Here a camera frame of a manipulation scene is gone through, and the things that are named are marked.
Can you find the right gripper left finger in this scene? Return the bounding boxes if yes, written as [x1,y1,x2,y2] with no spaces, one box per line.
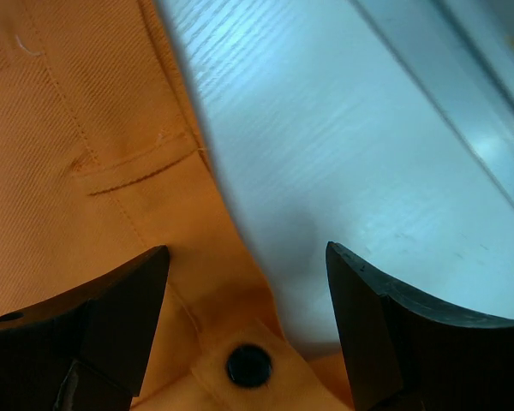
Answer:
[0,246,170,410]

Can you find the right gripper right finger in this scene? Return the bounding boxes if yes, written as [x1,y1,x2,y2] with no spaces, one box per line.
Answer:
[326,242,514,410]

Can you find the orange trousers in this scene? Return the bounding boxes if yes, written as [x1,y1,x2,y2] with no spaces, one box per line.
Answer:
[0,1,352,410]

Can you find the aluminium rail with bracket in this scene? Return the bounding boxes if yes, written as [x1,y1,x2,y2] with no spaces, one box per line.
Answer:
[353,1,514,209]

